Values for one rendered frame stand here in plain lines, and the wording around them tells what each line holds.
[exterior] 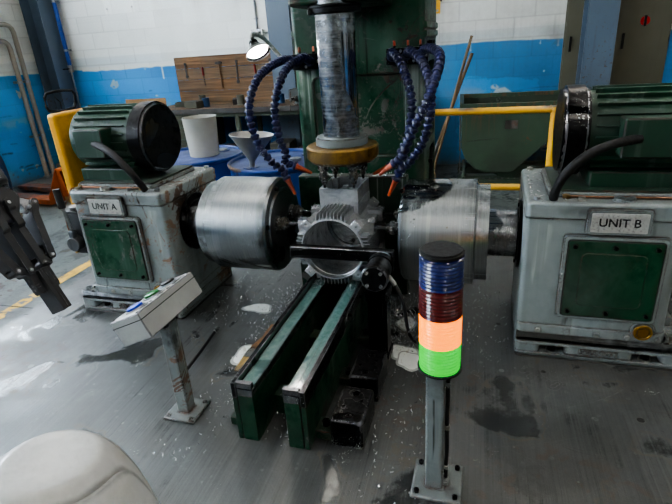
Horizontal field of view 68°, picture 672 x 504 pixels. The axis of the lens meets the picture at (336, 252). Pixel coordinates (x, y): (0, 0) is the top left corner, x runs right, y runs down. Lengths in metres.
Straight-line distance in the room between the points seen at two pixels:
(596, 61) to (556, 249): 4.99
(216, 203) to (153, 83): 6.31
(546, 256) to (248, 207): 0.69
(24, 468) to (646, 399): 1.03
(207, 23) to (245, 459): 6.44
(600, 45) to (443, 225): 5.02
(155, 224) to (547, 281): 0.95
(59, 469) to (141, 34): 7.21
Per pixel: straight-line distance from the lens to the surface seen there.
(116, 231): 1.44
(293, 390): 0.90
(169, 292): 0.98
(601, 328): 1.21
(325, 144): 1.22
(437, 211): 1.13
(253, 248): 1.26
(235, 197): 1.29
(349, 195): 1.24
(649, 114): 1.14
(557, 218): 1.10
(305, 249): 1.20
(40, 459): 0.54
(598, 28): 6.03
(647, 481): 1.01
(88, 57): 8.13
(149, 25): 7.51
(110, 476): 0.52
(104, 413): 1.19
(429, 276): 0.66
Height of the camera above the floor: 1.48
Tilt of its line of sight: 23 degrees down
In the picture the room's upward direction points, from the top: 4 degrees counter-clockwise
